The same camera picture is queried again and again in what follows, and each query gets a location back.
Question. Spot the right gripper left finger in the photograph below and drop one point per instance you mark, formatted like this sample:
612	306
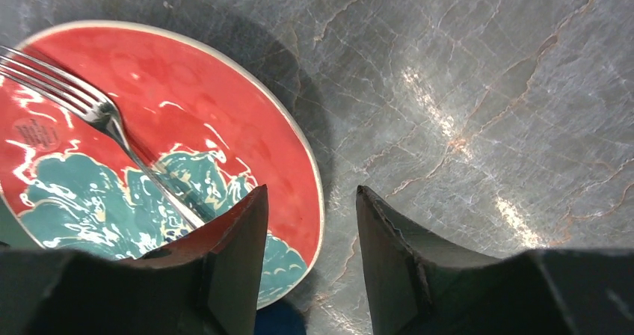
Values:
206	282

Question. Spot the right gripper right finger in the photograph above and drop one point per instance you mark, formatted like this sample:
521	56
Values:
417	282

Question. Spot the red teal floral plate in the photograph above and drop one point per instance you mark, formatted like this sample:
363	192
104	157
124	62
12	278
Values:
210	129

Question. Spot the green rectangular placemat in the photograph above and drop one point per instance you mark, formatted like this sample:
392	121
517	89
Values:
12	232

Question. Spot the dark blue mug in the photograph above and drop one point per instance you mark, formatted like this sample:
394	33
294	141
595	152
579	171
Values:
279	318

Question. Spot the silver metal fork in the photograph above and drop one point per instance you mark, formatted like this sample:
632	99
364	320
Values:
91	105

